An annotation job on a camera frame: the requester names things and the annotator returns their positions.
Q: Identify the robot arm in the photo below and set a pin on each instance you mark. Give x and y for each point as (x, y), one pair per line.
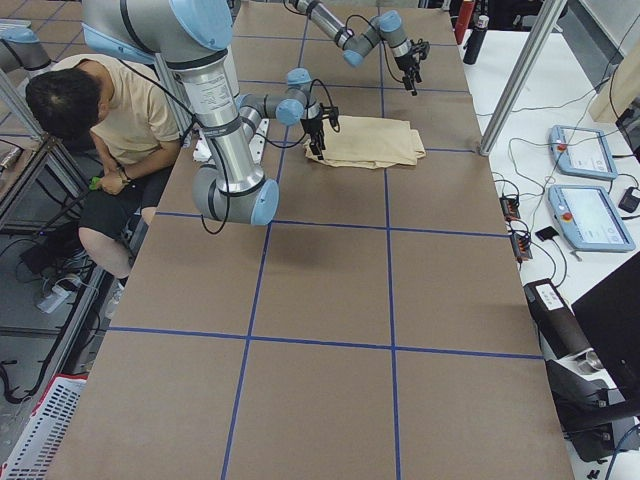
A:
(386, 29)
(193, 37)

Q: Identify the green object in hand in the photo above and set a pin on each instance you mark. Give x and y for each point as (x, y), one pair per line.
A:
(94, 183)

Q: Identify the near teach pendant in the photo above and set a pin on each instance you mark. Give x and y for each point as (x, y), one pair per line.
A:
(588, 219)

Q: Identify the red cylindrical bottle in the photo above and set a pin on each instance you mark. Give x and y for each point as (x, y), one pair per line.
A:
(465, 13)

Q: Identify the beige printed t-shirt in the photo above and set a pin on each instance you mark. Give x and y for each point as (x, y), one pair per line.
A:
(370, 143)

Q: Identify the white perforated plastic basket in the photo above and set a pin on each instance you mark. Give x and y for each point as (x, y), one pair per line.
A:
(46, 427)

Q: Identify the black monitor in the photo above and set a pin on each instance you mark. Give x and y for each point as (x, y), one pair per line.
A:
(608, 315)

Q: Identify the aluminium frame post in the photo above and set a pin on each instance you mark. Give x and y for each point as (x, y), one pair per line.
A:
(541, 30)

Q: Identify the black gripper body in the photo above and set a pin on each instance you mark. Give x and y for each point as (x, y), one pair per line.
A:
(313, 125)
(406, 65)

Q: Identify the seated person in beige shirt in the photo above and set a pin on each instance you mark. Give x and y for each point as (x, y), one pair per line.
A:
(119, 105)

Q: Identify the far teach pendant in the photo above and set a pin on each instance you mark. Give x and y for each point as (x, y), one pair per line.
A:
(582, 152)

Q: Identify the teach pendant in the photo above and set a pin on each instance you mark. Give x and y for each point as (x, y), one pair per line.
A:
(588, 219)
(582, 152)

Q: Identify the black steel-capped water bottle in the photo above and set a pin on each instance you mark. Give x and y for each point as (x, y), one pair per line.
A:
(475, 41)

